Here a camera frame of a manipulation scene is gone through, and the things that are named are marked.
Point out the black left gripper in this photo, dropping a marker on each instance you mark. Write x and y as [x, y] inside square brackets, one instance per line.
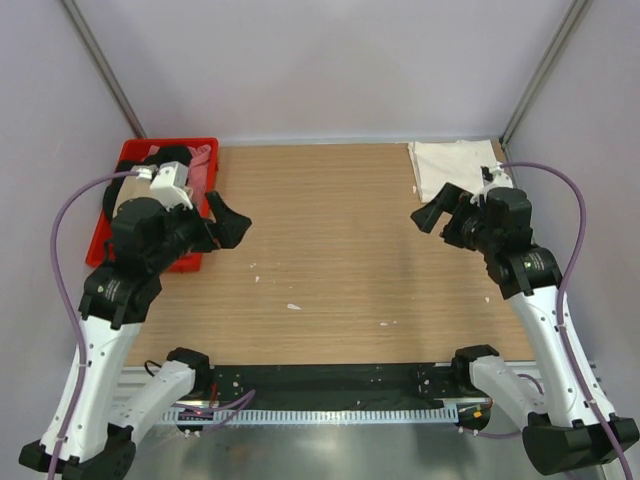
[224, 232]

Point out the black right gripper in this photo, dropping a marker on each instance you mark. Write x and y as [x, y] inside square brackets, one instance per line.
[447, 200]

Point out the white t-shirt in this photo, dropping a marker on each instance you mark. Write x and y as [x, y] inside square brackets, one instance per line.
[458, 163]

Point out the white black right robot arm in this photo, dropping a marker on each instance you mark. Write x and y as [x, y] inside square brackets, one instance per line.
[569, 423]

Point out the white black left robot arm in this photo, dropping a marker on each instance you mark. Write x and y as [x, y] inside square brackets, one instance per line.
[88, 438]

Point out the pink t-shirt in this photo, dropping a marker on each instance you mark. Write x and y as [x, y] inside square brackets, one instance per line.
[198, 172]

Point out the black t-shirt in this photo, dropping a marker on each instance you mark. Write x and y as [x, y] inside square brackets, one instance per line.
[156, 156]

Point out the beige t-shirt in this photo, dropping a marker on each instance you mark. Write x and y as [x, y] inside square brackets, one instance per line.
[131, 188]

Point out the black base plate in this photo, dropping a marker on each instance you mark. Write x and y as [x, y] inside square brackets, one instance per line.
[346, 387]

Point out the aluminium rail frame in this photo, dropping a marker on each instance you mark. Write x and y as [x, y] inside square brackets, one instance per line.
[483, 444]

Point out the grey right corner post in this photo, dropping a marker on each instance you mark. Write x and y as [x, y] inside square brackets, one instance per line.
[559, 41]

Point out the grey metal corner post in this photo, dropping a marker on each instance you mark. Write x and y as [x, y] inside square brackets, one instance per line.
[97, 57]

